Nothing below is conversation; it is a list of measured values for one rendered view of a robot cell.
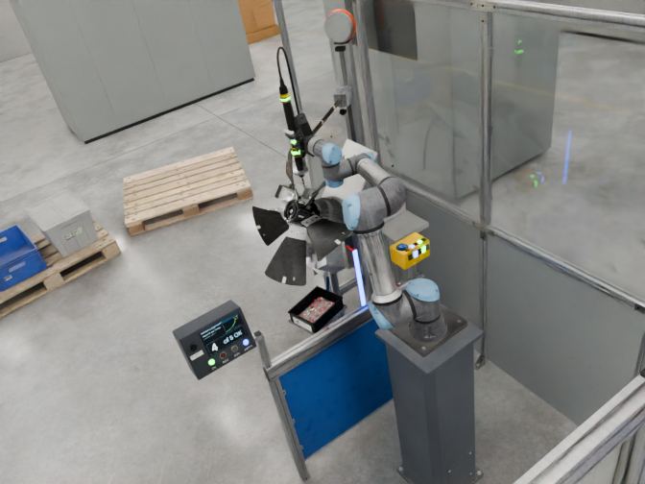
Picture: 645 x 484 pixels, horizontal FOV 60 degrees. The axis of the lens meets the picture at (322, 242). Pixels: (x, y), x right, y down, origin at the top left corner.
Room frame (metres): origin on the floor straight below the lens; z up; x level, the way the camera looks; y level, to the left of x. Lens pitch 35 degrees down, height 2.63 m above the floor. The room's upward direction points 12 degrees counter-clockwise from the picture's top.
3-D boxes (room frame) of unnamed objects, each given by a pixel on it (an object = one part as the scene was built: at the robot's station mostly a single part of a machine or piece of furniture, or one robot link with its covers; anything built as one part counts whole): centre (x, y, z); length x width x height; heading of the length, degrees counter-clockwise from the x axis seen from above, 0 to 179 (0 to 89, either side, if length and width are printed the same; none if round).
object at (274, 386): (1.70, 0.34, 0.39); 0.04 x 0.04 x 0.78; 27
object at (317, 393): (1.90, -0.04, 0.45); 0.82 x 0.02 x 0.66; 117
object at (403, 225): (2.61, -0.41, 0.85); 0.36 x 0.24 x 0.03; 27
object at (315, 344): (1.90, -0.04, 0.82); 0.90 x 0.04 x 0.08; 117
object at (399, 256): (2.08, -0.40, 1.02); 0.16 x 0.10 x 0.11; 117
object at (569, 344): (2.59, -0.61, 0.50); 2.59 x 0.03 x 0.91; 27
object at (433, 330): (1.57, -0.34, 1.07); 0.15 x 0.15 x 0.10
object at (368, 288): (2.53, -0.21, 0.58); 0.09 x 0.05 x 1.15; 27
